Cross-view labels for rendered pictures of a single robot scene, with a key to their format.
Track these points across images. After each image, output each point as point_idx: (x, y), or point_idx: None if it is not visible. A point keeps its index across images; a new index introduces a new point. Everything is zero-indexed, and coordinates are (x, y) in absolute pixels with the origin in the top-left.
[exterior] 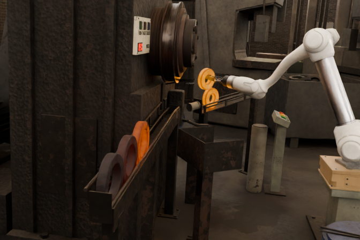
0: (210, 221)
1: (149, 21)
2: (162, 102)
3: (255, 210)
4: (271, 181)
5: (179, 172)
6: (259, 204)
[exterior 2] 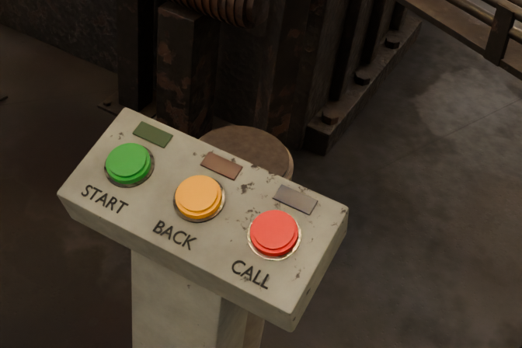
0: (44, 159)
1: None
2: None
3: (35, 297)
4: None
5: (440, 221)
6: (68, 339)
